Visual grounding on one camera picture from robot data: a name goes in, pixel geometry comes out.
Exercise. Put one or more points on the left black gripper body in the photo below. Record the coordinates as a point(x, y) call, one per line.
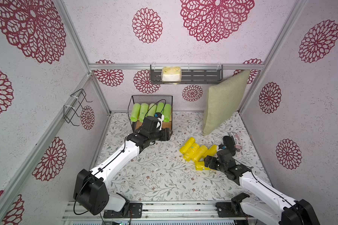
point(162, 135)

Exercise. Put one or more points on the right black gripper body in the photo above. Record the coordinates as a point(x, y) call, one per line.
point(224, 153)

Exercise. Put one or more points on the green bag roll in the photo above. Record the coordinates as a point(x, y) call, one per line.
point(143, 111)
point(135, 112)
point(152, 109)
point(160, 107)
point(167, 112)

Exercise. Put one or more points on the yellow bag roll front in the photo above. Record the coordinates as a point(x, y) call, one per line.
point(200, 166)

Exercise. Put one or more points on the black wire wooden shelf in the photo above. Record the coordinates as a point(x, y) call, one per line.
point(149, 99)

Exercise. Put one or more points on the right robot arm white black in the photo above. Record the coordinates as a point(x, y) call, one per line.
point(272, 208)

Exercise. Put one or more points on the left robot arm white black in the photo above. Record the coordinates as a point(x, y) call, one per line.
point(91, 185)

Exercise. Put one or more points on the black oval object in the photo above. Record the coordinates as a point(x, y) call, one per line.
point(230, 145)

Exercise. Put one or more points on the yellow bag roll top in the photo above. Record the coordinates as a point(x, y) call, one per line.
point(187, 145)

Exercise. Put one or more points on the white yellow sponge block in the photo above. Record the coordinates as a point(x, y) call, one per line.
point(171, 74)

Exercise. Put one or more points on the green cushion pillow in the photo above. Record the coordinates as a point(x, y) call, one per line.
point(223, 100)

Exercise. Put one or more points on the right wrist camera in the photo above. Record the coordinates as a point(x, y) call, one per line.
point(221, 147)

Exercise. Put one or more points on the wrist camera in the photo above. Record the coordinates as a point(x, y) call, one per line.
point(221, 147)
point(160, 117)

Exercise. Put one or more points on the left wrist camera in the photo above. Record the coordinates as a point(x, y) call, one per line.
point(160, 117)

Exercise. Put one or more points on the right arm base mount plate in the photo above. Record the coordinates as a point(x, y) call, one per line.
point(229, 210)

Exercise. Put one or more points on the grey wall mounted rack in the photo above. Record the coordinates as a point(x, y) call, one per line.
point(212, 75)

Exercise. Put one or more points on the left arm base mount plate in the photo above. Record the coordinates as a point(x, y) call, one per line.
point(131, 210)

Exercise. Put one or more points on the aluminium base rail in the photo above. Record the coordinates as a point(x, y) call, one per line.
point(151, 210)

